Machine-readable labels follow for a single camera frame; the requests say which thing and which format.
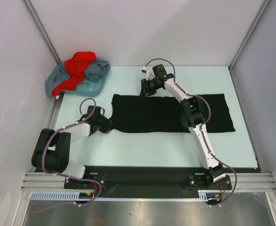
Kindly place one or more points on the right aluminium corner post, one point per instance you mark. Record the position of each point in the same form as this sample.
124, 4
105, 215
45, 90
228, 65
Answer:
254, 24

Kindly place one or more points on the grey t shirt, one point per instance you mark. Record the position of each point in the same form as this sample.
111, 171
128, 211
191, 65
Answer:
97, 68

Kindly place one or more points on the left aluminium corner post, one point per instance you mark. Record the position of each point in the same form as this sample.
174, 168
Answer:
41, 29

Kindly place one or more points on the red t shirt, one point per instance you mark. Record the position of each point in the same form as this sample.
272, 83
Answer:
75, 69

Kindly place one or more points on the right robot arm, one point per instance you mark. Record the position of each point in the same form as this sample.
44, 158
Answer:
194, 114

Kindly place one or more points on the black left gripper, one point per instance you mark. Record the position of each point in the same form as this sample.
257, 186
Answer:
107, 123

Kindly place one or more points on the aluminium frame rail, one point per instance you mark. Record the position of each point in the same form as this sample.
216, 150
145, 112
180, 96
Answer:
246, 182

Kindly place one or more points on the grey slotted cable duct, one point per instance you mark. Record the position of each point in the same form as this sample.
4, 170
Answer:
55, 195

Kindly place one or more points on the aluminium corner post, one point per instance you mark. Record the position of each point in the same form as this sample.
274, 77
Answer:
254, 24
41, 29

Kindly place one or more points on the black t shirt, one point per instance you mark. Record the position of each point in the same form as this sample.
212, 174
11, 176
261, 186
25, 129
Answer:
131, 114

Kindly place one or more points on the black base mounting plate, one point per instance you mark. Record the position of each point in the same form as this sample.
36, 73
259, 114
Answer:
151, 182

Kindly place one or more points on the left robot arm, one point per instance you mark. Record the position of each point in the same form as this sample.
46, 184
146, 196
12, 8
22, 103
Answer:
52, 151

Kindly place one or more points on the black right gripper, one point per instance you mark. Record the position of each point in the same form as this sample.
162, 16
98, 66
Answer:
145, 91

